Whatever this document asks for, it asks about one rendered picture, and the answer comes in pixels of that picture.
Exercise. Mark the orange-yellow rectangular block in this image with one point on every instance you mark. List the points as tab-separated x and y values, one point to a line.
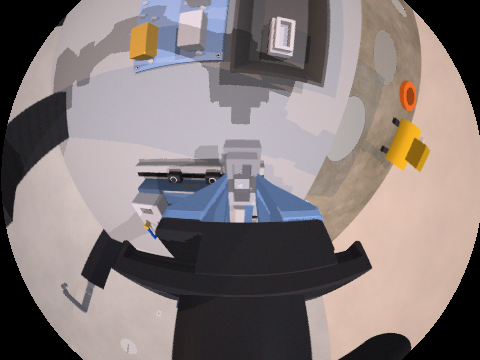
143	44

